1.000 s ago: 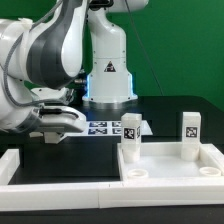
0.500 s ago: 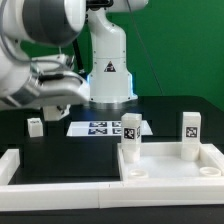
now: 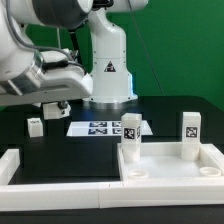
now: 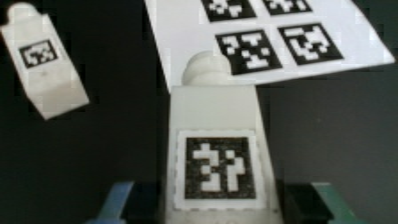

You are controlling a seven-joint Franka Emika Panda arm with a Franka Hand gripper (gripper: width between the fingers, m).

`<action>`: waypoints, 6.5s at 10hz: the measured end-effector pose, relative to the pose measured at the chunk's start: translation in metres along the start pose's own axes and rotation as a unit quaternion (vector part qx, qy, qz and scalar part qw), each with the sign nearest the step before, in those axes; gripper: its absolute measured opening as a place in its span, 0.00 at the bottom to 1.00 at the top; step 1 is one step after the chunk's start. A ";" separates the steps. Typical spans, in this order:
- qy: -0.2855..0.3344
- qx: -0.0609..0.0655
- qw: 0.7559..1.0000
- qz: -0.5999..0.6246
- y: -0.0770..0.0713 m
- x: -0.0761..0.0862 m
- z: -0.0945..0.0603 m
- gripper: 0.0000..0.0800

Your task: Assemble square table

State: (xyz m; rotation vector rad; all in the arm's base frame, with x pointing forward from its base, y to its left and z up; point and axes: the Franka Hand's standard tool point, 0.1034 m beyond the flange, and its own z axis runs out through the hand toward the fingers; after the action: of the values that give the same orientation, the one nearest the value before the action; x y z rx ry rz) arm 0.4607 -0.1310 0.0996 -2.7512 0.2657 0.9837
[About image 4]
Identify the white marker tag sheet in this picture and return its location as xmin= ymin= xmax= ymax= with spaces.
xmin=143 ymin=0 xmax=394 ymax=87

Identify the white table leg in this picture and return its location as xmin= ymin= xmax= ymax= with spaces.
xmin=0 ymin=2 xmax=88 ymax=120
xmin=163 ymin=51 xmax=283 ymax=224

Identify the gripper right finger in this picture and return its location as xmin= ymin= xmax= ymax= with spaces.
xmin=280 ymin=182 xmax=369 ymax=224

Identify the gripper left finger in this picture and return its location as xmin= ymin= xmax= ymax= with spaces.
xmin=83 ymin=181 xmax=157 ymax=224

